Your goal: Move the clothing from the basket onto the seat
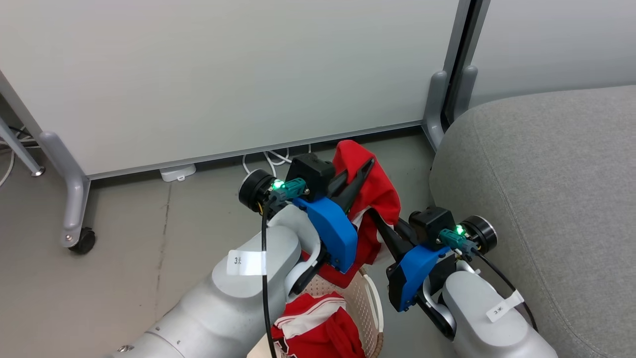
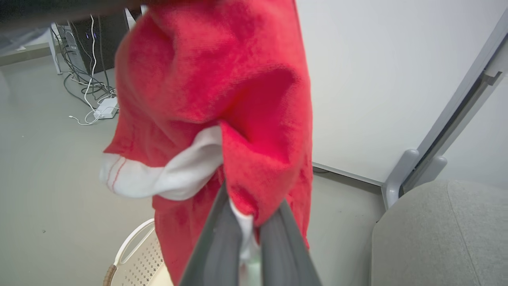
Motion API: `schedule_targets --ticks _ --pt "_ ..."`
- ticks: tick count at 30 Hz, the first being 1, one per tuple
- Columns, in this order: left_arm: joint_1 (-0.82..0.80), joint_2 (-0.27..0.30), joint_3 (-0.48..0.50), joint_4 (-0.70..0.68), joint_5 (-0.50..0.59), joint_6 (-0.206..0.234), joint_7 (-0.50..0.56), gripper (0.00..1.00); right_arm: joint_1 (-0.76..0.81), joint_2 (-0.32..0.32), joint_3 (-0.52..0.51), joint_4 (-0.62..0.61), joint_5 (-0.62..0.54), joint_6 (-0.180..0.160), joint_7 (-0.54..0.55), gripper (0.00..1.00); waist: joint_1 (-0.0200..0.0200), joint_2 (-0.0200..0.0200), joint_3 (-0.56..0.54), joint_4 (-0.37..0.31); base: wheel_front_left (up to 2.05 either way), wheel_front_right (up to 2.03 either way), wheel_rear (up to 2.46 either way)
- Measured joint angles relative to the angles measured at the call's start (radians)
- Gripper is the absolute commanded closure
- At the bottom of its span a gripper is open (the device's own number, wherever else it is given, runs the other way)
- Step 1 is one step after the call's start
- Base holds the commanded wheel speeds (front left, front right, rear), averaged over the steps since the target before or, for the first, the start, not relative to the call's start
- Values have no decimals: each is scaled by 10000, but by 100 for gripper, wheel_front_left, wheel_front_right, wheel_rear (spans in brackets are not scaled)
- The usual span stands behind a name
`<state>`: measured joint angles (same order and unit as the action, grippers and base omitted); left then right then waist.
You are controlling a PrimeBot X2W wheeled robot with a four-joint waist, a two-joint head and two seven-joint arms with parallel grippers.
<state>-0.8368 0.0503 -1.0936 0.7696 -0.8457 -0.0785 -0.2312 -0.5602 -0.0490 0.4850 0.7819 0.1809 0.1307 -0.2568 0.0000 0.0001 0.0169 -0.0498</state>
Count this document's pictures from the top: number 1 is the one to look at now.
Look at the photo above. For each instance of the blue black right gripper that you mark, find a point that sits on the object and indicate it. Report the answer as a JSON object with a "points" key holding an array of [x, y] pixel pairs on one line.
{"points": [[415, 273]]}

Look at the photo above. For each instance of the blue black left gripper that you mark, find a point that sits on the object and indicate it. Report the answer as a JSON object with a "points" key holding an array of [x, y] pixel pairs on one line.
{"points": [[330, 233]]}

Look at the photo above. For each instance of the plain red garment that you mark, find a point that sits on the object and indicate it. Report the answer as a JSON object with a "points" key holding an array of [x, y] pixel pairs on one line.
{"points": [[382, 191]]}

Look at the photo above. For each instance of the red and white garment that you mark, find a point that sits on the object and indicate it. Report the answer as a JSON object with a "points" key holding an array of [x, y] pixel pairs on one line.
{"points": [[323, 328]]}

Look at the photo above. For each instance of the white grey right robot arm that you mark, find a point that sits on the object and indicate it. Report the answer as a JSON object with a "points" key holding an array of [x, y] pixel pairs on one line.
{"points": [[477, 323]]}

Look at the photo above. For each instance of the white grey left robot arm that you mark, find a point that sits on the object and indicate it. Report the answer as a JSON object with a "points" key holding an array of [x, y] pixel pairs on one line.
{"points": [[233, 308]]}

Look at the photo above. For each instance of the cream perforated laundry basket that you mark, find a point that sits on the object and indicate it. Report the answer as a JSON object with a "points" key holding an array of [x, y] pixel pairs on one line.
{"points": [[365, 303]]}

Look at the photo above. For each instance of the black round right gripper motor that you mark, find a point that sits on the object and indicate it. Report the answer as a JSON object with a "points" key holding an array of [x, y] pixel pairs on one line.
{"points": [[481, 232]]}

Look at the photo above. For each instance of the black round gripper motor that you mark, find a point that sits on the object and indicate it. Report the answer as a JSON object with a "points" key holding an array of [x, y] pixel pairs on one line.
{"points": [[481, 232], [254, 191]]}

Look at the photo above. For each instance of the black round left gripper motor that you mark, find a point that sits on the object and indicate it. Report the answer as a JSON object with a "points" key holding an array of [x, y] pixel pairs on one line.
{"points": [[254, 191]]}

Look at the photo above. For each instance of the grey fabric sofa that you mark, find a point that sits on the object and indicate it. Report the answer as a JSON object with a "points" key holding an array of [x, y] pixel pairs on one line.
{"points": [[546, 174]]}

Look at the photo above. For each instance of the wide white partition panel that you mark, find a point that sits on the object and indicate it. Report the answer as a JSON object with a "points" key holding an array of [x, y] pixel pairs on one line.
{"points": [[223, 74]]}

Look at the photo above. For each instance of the small white plastic box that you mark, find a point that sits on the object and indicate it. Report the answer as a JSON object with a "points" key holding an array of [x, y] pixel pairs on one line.
{"points": [[176, 172]]}

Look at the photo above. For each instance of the black caster wheel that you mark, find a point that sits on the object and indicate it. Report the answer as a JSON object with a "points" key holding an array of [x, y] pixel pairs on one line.
{"points": [[84, 242]]}

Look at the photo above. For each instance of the grey partition foot with caster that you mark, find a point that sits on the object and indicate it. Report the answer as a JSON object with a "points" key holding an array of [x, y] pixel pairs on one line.
{"points": [[74, 199]]}

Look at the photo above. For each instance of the grey metal table leg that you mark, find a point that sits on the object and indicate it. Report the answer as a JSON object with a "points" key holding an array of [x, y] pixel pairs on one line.
{"points": [[20, 149]]}

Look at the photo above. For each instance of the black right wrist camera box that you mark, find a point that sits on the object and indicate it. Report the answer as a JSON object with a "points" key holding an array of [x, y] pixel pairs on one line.
{"points": [[430, 223]]}

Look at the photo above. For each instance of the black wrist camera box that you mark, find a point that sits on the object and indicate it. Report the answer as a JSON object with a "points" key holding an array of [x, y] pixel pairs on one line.
{"points": [[430, 223], [313, 174]]}

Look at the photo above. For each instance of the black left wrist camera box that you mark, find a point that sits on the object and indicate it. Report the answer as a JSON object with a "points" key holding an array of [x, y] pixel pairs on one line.
{"points": [[313, 174]]}

